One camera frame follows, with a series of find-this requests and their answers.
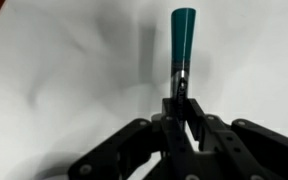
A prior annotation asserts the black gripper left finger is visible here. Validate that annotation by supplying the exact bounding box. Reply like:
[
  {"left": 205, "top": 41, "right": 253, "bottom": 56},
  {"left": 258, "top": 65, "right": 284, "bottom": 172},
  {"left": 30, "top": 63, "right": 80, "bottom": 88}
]
[{"left": 67, "top": 98, "right": 187, "bottom": 180}]

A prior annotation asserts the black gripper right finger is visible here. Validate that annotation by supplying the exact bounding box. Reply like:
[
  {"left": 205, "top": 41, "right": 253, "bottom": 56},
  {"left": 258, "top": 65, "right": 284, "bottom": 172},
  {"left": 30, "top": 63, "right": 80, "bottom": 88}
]
[{"left": 183, "top": 98, "right": 288, "bottom": 180}]

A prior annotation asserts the teal black marker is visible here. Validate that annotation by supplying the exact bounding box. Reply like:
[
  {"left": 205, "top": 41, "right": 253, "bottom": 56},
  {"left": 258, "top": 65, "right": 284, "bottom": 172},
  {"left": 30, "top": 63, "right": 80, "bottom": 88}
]
[{"left": 169, "top": 7, "right": 197, "bottom": 103}]

